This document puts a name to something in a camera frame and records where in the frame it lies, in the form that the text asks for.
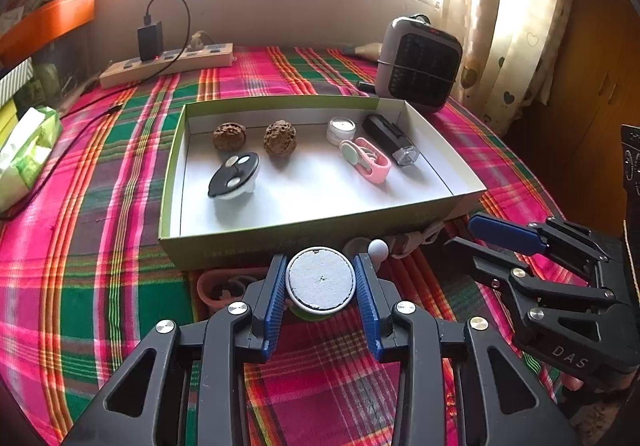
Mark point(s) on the beige cone-shaped object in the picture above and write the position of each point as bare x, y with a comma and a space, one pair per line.
367, 51

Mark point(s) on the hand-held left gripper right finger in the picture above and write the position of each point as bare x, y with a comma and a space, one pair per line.
367, 306

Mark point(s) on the small black object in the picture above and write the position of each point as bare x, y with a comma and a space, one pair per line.
365, 86

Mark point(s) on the brown walnut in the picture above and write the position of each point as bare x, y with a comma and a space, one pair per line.
281, 138
229, 136

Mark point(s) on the green striped box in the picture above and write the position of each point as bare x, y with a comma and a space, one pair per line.
15, 81

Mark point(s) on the green and white cardboard box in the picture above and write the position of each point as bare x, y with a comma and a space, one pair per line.
310, 196

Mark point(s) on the person's right hand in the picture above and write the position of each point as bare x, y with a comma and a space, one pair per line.
571, 379

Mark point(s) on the small white round jar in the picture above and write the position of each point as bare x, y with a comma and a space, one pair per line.
341, 131

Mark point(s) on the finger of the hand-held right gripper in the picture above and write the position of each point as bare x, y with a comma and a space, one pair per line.
480, 261
500, 232

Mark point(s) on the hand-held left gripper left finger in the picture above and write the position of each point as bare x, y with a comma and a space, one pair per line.
274, 306

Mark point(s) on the plaid tablecloth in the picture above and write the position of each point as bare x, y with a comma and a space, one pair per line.
100, 226

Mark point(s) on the white plug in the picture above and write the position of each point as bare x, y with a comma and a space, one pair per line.
200, 40

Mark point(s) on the small white ball knob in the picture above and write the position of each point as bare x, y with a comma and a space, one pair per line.
378, 248

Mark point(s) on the black white oval gadget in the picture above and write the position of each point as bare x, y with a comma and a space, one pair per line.
232, 173

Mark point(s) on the green tissue pack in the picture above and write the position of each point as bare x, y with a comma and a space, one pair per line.
25, 161

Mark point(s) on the beige power strip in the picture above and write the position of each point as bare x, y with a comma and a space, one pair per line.
200, 58

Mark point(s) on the heart print curtain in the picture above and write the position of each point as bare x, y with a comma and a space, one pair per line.
510, 26

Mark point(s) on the black charger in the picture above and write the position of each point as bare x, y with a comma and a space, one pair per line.
151, 42

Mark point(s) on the white and green spool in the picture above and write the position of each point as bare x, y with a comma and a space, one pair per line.
320, 278

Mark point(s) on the pink green clip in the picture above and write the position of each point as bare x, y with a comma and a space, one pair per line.
365, 160

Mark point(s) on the pink and white case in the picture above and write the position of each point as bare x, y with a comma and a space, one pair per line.
220, 288

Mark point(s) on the grey desktop heater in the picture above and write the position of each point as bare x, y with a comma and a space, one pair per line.
420, 66

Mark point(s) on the glass tank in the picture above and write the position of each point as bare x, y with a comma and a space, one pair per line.
65, 61

